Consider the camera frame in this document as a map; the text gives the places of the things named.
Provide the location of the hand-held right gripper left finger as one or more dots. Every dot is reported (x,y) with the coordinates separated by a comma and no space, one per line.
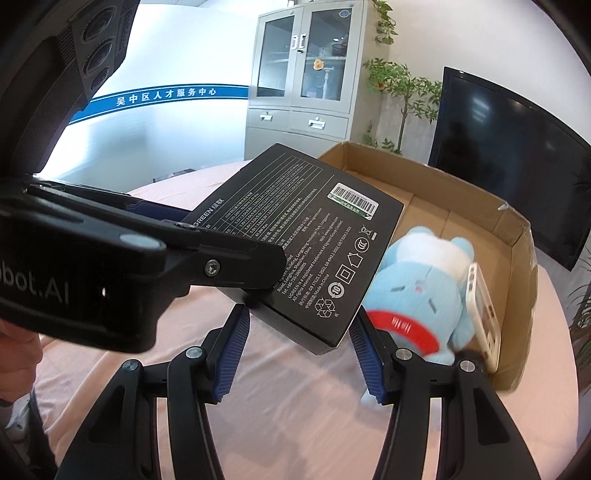
(231,355)

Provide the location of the person's left hand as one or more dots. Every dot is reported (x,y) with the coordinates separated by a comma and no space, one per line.
(18,360)

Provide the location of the hanging green vine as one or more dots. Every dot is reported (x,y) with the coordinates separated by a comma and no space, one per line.
(384,23)

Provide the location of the orange cabinet sticker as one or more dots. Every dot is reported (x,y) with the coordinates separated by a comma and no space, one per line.
(318,64)

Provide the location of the cardboard box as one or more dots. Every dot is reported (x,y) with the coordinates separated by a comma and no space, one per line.
(517,286)

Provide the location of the blue wall sign strip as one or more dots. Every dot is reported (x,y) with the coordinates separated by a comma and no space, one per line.
(161,94)

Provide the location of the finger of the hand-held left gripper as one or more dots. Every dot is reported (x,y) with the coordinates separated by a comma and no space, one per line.
(152,210)
(231,263)

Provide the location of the green potted plant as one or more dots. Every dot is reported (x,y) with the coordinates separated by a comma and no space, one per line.
(401,83)

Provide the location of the black product box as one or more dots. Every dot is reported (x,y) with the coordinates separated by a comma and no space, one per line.
(314,240)

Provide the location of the black flat screen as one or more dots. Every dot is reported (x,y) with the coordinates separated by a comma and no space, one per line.
(498,138)

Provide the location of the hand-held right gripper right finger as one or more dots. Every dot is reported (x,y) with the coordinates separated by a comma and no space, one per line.
(369,362)

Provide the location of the grey metal cabinet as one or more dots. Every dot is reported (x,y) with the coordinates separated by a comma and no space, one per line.
(300,120)

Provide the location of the blue plush toy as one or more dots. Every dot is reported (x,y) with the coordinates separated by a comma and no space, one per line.
(415,277)

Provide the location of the white plastic tray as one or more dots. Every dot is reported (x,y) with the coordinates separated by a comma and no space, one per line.
(482,309)

